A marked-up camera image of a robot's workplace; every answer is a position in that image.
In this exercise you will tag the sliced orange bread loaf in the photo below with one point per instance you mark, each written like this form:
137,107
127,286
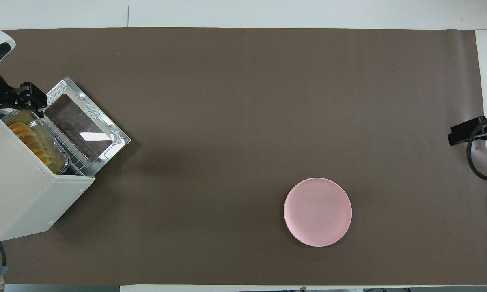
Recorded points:
28,138

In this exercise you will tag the aluminium foil tray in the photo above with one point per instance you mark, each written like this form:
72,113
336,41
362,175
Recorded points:
61,160

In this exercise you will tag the glass oven door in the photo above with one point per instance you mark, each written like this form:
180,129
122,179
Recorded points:
81,121

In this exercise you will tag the cream toaster oven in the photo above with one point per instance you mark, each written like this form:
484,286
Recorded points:
20,194

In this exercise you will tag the pink round plate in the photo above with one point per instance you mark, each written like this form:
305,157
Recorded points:
317,212

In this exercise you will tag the brown paper table mat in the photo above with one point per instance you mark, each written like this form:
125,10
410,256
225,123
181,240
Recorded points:
235,162

